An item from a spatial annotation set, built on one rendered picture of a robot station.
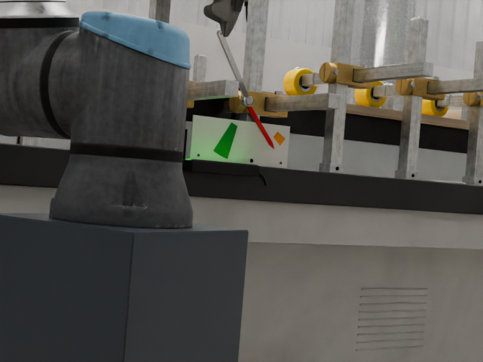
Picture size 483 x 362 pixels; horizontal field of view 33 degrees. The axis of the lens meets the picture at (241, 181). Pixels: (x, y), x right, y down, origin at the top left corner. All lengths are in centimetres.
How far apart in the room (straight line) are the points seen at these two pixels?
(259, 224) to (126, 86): 96
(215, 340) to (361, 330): 136
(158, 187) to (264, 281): 121
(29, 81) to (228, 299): 39
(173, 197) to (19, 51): 29
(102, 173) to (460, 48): 1119
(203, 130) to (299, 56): 865
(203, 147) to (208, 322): 80
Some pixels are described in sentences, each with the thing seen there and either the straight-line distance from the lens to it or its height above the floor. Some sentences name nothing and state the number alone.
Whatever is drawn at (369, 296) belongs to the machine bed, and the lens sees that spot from 244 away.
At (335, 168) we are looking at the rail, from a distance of 204.
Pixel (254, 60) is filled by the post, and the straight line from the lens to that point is 192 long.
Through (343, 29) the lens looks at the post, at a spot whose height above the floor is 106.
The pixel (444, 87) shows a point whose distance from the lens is 220.
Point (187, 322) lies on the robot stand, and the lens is 105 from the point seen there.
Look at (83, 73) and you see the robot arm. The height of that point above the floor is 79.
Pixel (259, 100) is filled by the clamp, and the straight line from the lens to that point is 192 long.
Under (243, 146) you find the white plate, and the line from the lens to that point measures 189.
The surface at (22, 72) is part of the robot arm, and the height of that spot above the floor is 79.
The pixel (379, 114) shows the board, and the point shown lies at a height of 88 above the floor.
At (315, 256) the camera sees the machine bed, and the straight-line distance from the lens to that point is 231.
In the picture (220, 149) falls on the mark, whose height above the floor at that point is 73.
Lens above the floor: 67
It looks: level
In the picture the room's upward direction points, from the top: 5 degrees clockwise
